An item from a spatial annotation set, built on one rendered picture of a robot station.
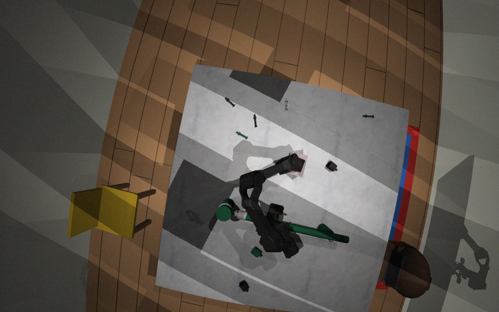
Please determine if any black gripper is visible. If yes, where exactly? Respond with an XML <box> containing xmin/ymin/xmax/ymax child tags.
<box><xmin>266</xmin><ymin>203</ymin><xmax>284</xmax><ymax>228</ymax></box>

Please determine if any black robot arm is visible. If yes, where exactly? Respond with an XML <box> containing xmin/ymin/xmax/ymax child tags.
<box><xmin>239</xmin><ymin>153</ymin><xmax>305</xmax><ymax>258</ymax></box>

